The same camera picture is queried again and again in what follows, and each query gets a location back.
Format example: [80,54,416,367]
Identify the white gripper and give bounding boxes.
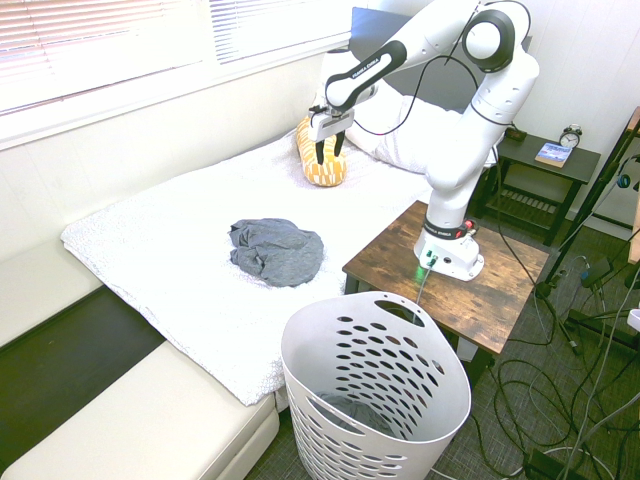
[307,109,356,165]

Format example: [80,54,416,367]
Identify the grey garment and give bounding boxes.
[228,217,325,289]

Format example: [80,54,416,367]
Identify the white perforated laundry basket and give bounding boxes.
[280,291,473,480]

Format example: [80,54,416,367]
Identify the yellow patterned bolster pillow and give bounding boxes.
[295,114,349,188]

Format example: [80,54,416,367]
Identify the white bed pillow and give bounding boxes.
[316,50,469,176]

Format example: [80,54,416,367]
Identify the dark grey headboard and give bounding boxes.
[347,6,534,114]

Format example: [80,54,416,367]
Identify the white textured bed cover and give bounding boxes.
[60,127,434,407]

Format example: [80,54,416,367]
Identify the rustic wooden side table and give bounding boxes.
[342,200,551,387]

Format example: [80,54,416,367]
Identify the black nightstand with shelf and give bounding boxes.
[471,133,602,247]

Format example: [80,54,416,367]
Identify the blue cover book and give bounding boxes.
[534,142,572,168]

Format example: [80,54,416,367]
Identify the white window blinds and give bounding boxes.
[0,0,351,117]

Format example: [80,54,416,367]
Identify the black twin-bell alarm clock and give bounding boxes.
[559,123,583,149]

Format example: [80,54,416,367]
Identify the grey cloth inside basket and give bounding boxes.
[310,391,406,441]

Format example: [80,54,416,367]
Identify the black power adapter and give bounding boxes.
[580,257,614,289]

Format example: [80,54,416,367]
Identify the light wooden furniture edge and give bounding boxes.
[627,106,640,266]

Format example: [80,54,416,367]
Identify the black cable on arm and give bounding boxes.
[349,9,501,136]

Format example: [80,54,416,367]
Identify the grey cable at robot base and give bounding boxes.
[412,254,440,324]

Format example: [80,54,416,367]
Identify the black camera tripod stand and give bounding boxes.
[533,107,640,356]

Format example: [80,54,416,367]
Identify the cream bed frame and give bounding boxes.
[0,234,281,480]

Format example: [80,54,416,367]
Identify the tangle of floor cables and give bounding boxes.
[469,254,640,480]

